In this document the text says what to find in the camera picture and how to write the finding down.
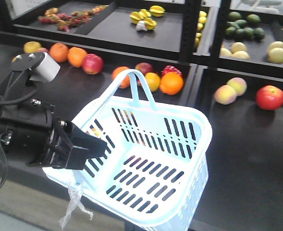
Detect orange right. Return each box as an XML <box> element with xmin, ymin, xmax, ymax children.
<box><xmin>160</xmin><ymin>72</ymin><xmax>184</xmax><ymax>95</ymax></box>

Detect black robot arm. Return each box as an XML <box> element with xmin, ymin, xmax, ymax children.
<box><xmin>0</xmin><ymin>99</ymin><xmax>107</xmax><ymax>170</ymax></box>

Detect red bell pepper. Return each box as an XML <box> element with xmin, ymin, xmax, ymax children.
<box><xmin>161</xmin><ymin>65</ymin><xmax>183</xmax><ymax>77</ymax></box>

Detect white garlic bulb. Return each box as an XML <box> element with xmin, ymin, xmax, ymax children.
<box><xmin>135</xmin><ymin>20</ymin><xmax>148</xmax><ymax>31</ymax></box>

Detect dark red apple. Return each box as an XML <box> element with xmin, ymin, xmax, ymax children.
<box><xmin>135</xmin><ymin>62</ymin><xmax>154</xmax><ymax>75</ymax></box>

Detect orange left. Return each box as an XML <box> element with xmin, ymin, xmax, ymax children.
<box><xmin>111</xmin><ymin>66</ymin><xmax>132</xmax><ymax>89</ymax></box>

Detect red apple back middle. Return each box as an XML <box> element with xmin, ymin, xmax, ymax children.
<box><xmin>256</xmin><ymin>85</ymin><xmax>283</xmax><ymax>111</ymax></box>

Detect orange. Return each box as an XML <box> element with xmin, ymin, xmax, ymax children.
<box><xmin>111</xmin><ymin>66</ymin><xmax>132</xmax><ymax>89</ymax></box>
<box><xmin>160</xmin><ymin>72</ymin><xmax>184</xmax><ymax>95</ymax></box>

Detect light blue plastic basket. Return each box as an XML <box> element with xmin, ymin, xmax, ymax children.
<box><xmin>43</xmin><ymin>69</ymin><xmax>212</xmax><ymax>231</ymax></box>

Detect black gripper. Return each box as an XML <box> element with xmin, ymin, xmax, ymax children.
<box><xmin>0</xmin><ymin>98</ymin><xmax>107</xmax><ymax>170</ymax></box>

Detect yellow round fruit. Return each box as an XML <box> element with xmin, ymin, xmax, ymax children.
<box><xmin>145</xmin><ymin>72</ymin><xmax>160</xmax><ymax>92</ymax></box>

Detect black upper fruit shelf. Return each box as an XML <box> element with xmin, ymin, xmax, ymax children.
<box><xmin>0</xmin><ymin>0</ymin><xmax>283</xmax><ymax>78</ymax></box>

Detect clear plastic tag strip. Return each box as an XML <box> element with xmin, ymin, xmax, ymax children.
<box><xmin>59</xmin><ymin>181</ymin><xmax>94</xmax><ymax>230</ymax></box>

